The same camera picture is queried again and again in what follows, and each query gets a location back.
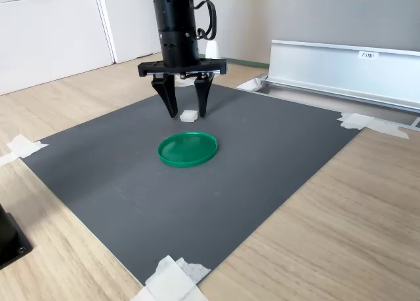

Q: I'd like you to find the aluminium cable duct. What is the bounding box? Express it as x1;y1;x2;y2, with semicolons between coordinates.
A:
235;39;420;132

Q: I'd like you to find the wide white partition panel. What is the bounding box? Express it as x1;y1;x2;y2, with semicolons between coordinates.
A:
0;0;116;96

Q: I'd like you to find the small white bracket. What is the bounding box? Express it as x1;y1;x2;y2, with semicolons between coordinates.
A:
205;39;221;58

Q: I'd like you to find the wide white tape piece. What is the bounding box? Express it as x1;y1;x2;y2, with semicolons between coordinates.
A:
6;134;49;159
130;254;209;301
337;112;375;130

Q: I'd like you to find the narrow white tape strip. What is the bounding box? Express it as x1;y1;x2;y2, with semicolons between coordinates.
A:
362;119;410;140
0;152;17;167
174;75;197;88

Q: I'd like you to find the fibrous white tape piece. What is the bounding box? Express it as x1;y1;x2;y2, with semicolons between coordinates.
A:
175;257;212;285

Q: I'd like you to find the round green lid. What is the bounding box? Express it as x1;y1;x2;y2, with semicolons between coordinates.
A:
157;131;219;169

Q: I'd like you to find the black camera cable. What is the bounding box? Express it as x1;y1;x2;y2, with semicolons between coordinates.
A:
186;0;218;41

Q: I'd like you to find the small white plastic terminal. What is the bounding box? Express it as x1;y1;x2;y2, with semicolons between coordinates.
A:
179;110;200;123

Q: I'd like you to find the dark grey mat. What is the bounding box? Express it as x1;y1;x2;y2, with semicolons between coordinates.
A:
20;83;366;286

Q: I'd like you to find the narrow white partition panel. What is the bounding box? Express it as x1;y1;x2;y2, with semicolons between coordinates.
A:
96;0;163;65

